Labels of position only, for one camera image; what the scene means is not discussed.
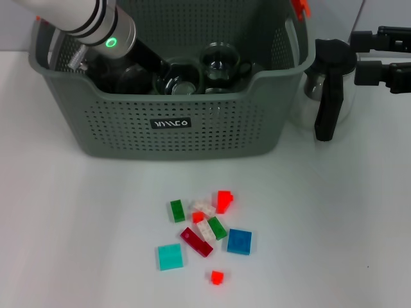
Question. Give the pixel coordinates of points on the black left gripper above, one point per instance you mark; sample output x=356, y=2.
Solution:
x=144, y=56

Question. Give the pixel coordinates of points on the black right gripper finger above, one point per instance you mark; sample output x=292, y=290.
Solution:
x=385, y=40
x=379, y=73

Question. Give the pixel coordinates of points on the glass teacup with black holder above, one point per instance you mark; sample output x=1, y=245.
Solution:
x=135, y=81
x=183, y=86
x=218, y=69
x=217, y=91

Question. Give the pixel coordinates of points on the dark red toy brick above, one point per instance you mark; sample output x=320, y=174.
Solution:
x=196, y=241

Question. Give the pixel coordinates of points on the teal toy plate brick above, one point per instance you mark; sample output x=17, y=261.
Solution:
x=170, y=256

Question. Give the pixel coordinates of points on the blue toy plate brick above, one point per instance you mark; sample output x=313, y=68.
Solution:
x=239, y=241

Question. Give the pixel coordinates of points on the small orange toy brick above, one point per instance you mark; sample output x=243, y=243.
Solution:
x=197, y=217
x=217, y=277

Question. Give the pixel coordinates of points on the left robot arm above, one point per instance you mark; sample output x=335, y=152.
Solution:
x=96, y=22

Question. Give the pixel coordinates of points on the grey perforated storage basket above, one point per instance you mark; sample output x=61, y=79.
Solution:
x=224, y=128

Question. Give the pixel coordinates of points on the black clay teapot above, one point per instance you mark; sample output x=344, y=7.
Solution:
x=102, y=77

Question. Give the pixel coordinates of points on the green toy brick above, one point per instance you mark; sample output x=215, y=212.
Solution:
x=218, y=228
x=177, y=210

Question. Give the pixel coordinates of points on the white translucent toy brick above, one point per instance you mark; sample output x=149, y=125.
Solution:
x=205, y=208
x=205, y=231

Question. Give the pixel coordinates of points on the orange wedge toy brick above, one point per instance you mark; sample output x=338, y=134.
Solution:
x=224, y=202

